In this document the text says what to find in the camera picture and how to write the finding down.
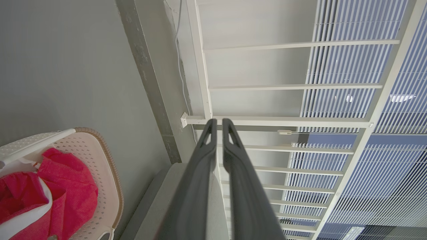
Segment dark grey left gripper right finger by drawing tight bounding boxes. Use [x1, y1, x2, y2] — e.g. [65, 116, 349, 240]
[222, 118, 287, 240]

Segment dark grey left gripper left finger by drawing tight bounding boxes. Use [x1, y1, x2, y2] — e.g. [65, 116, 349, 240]
[155, 119, 218, 240]

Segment raised concrete ledge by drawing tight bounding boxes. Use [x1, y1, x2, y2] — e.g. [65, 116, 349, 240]
[115, 0, 214, 164]

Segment red garment with white stripe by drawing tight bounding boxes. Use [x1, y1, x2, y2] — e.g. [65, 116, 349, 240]
[0, 148, 98, 240]

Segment white metal railing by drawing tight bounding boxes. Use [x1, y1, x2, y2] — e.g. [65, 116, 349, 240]
[180, 0, 427, 240]

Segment white perforated plastic laundry basket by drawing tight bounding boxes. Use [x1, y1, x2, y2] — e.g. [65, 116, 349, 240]
[0, 127, 124, 240]

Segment light grey cable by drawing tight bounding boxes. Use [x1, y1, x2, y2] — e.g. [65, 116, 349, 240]
[175, 0, 197, 144]

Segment white window blinds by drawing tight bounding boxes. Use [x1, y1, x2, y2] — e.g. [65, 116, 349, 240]
[284, 0, 427, 240]

